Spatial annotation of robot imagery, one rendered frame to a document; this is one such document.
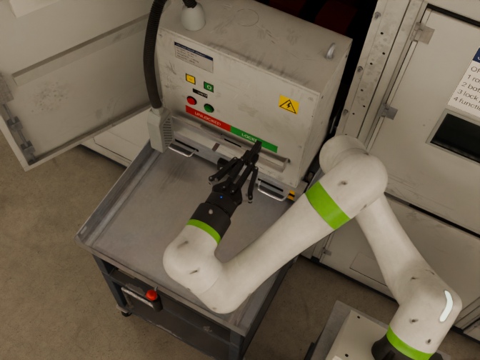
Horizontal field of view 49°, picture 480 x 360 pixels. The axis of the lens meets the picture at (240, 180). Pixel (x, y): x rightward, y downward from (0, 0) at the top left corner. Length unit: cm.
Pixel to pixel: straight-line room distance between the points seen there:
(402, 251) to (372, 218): 13
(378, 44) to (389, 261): 58
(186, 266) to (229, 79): 54
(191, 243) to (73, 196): 167
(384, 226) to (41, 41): 108
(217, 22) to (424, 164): 76
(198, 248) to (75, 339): 141
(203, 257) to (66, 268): 151
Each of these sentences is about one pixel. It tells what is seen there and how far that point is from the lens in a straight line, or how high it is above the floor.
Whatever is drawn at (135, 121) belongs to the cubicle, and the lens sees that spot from 238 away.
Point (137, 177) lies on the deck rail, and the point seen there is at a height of 85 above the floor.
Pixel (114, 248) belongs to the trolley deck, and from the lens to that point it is 173.
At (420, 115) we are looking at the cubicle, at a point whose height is 125.
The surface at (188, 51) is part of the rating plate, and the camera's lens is 149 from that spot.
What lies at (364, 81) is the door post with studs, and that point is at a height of 127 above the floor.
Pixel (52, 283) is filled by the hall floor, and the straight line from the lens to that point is 268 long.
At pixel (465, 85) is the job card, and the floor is 141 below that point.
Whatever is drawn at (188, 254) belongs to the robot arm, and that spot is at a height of 128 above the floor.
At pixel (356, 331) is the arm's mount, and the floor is 92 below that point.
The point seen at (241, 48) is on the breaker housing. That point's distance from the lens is 143.
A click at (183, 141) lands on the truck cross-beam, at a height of 91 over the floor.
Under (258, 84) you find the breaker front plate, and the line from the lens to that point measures 143.
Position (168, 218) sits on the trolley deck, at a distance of 176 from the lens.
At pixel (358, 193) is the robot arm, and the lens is 121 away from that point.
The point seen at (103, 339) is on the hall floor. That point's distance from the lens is 254.
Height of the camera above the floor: 241
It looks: 59 degrees down
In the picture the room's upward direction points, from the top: 4 degrees clockwise
